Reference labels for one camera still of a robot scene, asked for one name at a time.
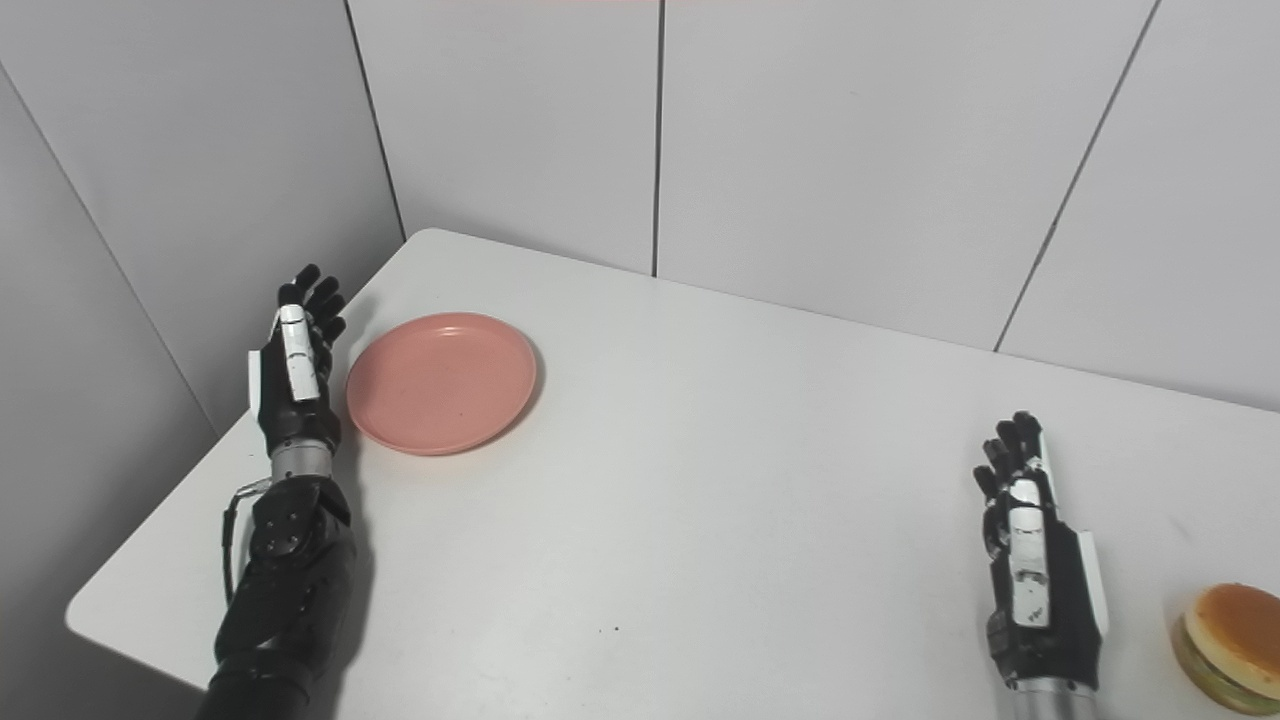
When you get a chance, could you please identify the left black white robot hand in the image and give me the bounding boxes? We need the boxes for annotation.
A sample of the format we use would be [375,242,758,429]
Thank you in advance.
[247,264,348,457]

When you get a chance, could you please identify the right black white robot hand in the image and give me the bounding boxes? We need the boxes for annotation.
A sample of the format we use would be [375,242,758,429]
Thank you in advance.
[973,411,1110,693]

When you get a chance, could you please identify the pink round plate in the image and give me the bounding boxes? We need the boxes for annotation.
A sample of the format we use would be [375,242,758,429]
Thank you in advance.
[346,312,538,457]

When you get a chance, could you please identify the toy hamburger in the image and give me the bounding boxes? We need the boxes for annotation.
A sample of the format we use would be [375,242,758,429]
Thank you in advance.
[1171,584,1280,715]

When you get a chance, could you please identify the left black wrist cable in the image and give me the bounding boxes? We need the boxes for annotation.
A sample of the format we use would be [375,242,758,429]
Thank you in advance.
[221,478,273,606]

